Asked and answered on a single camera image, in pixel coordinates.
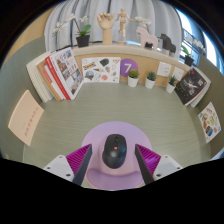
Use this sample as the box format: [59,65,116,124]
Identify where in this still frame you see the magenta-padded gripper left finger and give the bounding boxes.
[43,143,94,187]

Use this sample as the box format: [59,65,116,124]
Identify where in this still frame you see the light grey curtain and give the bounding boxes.
[44,0,183,46]

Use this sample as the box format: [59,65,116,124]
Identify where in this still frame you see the white wall socket plate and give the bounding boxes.
[156,61,173,78]
[171,66,185,81]

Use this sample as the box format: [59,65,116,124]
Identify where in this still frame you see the grey-green desk divider panel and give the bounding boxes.
[0,36,49,158]
[196,54,224,158]

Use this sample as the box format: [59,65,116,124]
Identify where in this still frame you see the purple mouse pad with wrist rest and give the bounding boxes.
[81,121,154,191]

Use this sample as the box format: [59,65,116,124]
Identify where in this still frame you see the black cover book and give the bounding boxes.
[174,67,208,107]

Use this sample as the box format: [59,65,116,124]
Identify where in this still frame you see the white orchid in black pot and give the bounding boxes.
[52,13,92,48]
[134,15,154,49]
[180,36,204,68]

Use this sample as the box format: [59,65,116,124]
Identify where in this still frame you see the white book with photo cover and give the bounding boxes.
[48,47,85,100]

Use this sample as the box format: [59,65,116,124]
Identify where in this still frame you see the thick white book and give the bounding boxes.
[26,51,54,104]

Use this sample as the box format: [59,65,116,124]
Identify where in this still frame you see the window with dark frame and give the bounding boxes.
[174,8,224,68]

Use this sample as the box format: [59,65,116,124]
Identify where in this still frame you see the wooden hand model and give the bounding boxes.
[96,11,115,46]

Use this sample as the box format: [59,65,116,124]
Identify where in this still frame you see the white book behind black book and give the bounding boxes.
[189,67,212,109]

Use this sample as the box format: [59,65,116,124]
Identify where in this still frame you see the beige booklet with red text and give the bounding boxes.
[7,89,45,147]

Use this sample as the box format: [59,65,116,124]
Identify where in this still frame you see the wooden desk shelf board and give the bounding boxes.
[71,43,193,88]

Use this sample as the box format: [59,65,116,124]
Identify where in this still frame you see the black wooden horse figure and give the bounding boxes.
[159,33,177,56]

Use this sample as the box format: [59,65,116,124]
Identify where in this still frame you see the white sheet of stickers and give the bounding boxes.
[81,56,122,84]

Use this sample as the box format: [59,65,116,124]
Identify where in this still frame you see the brown kraft cover book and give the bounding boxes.
[35,59,63,102]

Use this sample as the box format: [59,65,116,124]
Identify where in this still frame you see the red spine book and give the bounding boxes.
[44,55,72,101]

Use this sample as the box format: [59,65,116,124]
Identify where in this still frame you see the round purple number sticker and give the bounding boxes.
[119,58,139,78]

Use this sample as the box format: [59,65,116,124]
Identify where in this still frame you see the black computer mouse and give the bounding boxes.
[101,133,128,170]

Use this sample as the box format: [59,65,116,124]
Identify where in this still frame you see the pink wooden horse figure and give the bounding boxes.
[135,26,159,51]

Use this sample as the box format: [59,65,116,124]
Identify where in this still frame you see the small plant in white pot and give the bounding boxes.
[165,75,178,94]
[144,71,157,90]
[127,68,140,88]

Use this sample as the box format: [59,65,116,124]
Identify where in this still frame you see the wooden artist mannequin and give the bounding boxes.
[115,8,137,45]

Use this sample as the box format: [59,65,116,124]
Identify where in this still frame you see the white card with colourful stickers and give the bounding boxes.
[197,101,222,144]

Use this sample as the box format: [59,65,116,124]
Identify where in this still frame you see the white book with red stripe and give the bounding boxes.
[42,64,66,101]

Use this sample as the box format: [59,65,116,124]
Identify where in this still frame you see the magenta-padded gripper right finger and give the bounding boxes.
[134,143,184,185]

